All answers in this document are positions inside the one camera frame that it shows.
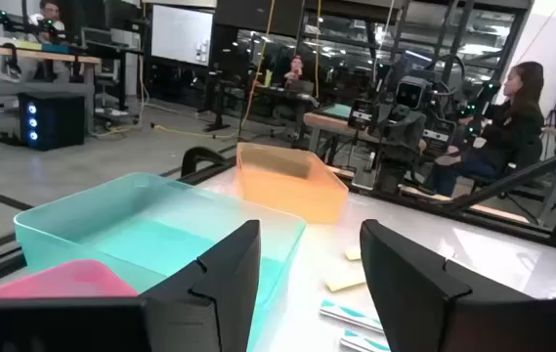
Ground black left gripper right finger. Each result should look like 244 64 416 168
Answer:
360 218 556 352

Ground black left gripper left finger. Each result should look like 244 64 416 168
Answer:
0 219 263 352

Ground green striped straw bottom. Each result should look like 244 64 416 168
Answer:
339 329 392 352

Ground person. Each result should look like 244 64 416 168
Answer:
27 0 67 43
426 61 547 198
284 55 307 82

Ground orange plastic bin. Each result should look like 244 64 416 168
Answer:
235 141 350 225

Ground teal plastic bin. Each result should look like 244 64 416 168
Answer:
13 171 307 352

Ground pink plastic bin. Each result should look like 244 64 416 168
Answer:
0 258 140 299

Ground black tripod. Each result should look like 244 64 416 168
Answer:
543 80 556 130

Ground black table clamp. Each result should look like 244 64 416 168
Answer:
180 145 233 178

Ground black computer tower blue lights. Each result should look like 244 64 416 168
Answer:
17 91 87 152

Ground white screen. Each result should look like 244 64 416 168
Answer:
150 3 215 67

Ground wooden workbench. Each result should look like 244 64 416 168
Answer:
0 41 103 66

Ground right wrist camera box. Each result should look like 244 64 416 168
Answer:
394 75 434 111

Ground black table frame strut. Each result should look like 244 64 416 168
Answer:
446 140 556 212

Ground yellow hanging rope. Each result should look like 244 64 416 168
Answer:
238 0 277 136

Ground yellow floor cable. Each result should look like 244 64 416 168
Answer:
152 122 240 141

